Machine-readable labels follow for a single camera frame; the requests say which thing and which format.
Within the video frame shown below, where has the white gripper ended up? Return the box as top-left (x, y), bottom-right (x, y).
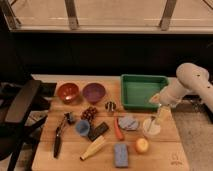
top-left (147, 91), bottom-right (176, 131)

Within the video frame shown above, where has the yellow red apple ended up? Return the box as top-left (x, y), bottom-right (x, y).
top-left (135, 138), bottom-right (149, 154)

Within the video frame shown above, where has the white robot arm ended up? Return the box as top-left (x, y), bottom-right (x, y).
top-left (147, 63), bottom-right (213, 131)

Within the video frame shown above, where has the purple bowl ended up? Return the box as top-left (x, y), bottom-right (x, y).
top-left (82, 83), bottom-right (106, 104)

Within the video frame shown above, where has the red bowl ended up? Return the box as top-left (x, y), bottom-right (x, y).
top-left (57, 83), bottom-right (79, 104)

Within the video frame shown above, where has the white round plate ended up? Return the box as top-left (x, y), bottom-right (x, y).
top-left (142, 117), bottom-right (161, 136)

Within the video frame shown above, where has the grey blue cloth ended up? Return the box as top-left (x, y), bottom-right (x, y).
top-left (118, 116), bottom-right (140, 131)

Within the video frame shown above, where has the green plastic tray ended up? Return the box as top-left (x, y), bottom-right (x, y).
top-left (121, 74), bottom-right (169, 111)

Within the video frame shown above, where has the orange carrot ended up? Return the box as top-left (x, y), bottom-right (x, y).
top-left (114, 118), bottom-right (124, 141)

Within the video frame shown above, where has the black rectangular block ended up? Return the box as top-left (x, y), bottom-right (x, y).
top-left (88, 122), bottom-right (109, 141)

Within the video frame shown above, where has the blue sponge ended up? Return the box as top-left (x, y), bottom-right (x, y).
top-left (114, 143), bottom-right (129, 168)

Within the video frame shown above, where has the yellow corn cob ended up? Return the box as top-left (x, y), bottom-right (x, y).
top-left (80, 136), bottom-right (106, 161)

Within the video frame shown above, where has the bunch of dark grapes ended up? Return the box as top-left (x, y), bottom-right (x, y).
top-left (81, 107), bottom-right (98, 123)

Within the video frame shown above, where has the wooden cutting board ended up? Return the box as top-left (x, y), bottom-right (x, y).
top-left (32, 80), bottom-right (189, 171)

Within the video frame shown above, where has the small blue cup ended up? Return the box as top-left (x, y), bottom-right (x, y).
top-left (75, 120), bottom-right (90, 136)

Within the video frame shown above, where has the black office chair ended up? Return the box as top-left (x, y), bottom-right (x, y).
top-left (0, 80), bottom-right (56, 171)

